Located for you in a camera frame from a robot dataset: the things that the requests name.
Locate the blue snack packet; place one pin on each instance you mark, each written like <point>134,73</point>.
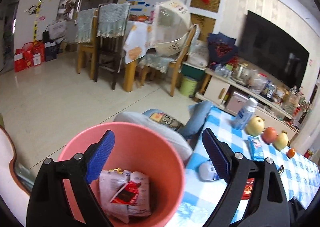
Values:
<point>255,149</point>

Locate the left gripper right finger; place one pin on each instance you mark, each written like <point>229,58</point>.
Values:
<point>267,205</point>

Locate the green trash bin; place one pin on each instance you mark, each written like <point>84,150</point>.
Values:
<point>188,86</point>

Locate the wooden chair near cabinet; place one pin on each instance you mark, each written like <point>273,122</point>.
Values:
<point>153,62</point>

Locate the pink plastic trash bin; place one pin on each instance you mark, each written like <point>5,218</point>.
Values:
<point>138,148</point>

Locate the small orange tangerine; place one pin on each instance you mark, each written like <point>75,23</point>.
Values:
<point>291,153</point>

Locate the white shopping bag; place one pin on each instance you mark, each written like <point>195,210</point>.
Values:
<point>57,30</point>

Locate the red snack wrapper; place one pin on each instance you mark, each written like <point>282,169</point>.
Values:
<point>248,189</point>

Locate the blue cushioned chair back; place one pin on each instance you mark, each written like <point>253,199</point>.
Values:
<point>198,113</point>

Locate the dark wooden chair with cover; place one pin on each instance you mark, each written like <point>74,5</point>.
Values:
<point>112,23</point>

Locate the small yellow pear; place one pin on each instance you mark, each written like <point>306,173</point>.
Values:
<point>281,141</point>

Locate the upright white blue bottle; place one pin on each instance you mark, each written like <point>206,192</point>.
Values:
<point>244,114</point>

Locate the black flat television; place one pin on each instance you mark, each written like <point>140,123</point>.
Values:
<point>273,50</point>

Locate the red gift boxes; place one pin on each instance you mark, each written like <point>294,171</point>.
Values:
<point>31,54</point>

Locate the mesh food cover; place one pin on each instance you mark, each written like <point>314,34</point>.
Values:
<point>170,27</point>

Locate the red apple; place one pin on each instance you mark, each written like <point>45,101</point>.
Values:
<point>269,135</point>

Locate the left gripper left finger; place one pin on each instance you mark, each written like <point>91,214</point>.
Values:
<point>48,204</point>

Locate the wooden dining table with cloth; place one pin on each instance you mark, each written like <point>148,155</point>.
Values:
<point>137,42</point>

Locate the large yellow pear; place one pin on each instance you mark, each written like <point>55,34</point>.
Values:
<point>255,126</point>

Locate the white rice sack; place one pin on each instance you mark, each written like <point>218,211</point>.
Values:
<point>198,54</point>

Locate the white tv cabinet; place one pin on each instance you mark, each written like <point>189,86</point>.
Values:
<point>218,90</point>

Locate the crushed white plastic bottle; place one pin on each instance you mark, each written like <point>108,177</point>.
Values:
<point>207,171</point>

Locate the owl pattern cushion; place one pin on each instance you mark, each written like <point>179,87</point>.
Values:
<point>163,118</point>

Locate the grey cushioned chair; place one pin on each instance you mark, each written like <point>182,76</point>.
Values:
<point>176,140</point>

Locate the blue white checkered tablecloth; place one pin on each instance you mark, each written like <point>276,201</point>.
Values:
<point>300,178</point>

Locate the giraffe height wall sticker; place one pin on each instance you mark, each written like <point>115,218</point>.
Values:
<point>41,4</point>

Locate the light wooden chair with cover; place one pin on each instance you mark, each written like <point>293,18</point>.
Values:
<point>86,38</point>

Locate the dark blue flower bouquet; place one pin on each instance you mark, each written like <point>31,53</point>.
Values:
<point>221,48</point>

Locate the paper trash in bin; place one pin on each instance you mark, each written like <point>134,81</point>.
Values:
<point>124,194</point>

